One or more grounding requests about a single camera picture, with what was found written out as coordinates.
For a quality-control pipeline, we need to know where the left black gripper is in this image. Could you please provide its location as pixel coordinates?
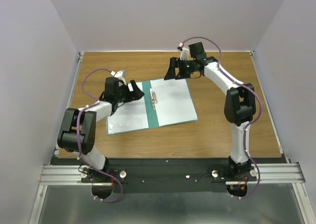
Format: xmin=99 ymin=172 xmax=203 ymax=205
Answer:
xmin=116 ymin=80 xmax=145 ymax=103

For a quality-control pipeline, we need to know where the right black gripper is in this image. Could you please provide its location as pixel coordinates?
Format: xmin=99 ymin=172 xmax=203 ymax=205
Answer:
xmin=163 ymin=57 xmax=196 ymax=81

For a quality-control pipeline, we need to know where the white paper sheet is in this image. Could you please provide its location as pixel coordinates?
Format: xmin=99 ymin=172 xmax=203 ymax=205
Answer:
xmin=151 ymin=79 xmax=198 ymax=127
xmin=107 ymin=97 xmax=149 ymax=135

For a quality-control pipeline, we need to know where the teal paper folder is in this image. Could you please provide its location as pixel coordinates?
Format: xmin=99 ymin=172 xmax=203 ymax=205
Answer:
xmin=106 ymin=78 xmax=199 ymax=135

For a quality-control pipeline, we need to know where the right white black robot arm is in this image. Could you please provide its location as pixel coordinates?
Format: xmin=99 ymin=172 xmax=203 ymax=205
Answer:
xmin=164 ymin=42 xmax=256 ymax=180

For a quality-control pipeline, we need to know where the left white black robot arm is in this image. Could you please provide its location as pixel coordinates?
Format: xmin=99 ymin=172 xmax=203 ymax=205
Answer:
xmin=57 ymin=77 xmax=145 ymax=182

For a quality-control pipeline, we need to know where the metal folder clip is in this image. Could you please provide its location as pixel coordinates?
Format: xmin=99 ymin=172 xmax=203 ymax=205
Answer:
xmin=150 ymin=89 xmax=157 ymax=110

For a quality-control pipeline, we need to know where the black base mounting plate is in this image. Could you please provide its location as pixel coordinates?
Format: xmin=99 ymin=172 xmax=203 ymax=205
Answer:
xmin=49 ymin=157 xmax=292 ymax=194

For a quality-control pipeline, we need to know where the metal sheet front panel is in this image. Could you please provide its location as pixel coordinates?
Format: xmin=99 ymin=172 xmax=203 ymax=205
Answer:
xmin=29 ymin=184 xmax=316 ymax=224

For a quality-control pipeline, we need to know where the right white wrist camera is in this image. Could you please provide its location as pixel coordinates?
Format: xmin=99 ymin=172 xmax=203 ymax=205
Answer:
xmin=177 ymin=43 xmax=190 ymax=61

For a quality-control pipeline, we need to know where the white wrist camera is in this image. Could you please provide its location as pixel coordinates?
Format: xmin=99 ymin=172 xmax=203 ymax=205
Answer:
xmin=177 ymin=43 xmax=190 ymax=61
xmin=110 ymin=70 xmax=126 ymax=84

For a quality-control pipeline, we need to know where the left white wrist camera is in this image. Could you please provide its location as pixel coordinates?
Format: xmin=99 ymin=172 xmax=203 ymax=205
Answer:
xmin=110 ymin=70 xmax=126 ymax=84

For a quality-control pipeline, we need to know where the left table edge rail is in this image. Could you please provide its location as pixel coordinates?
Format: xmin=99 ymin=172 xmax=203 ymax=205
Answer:
xmin=50 ymin=51 xmax=79 ymax=151

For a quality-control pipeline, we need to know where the table edge rail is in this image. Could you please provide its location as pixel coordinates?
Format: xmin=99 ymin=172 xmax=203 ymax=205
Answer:
xmin=50 ymin=51 xmax=79 ymax=151
xmin=249 ymin=50 xmax=291 ymax=163

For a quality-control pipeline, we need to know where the right table edge rail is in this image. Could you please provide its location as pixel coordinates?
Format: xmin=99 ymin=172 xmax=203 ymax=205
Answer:
xmin=249 ymin=50 xmax=291 ymax=163

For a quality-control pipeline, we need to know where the aluminium extrusion rail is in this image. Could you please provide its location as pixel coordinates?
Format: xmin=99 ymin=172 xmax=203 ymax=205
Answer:
xmin=39 ymin=163 xmax=306 ymax=185

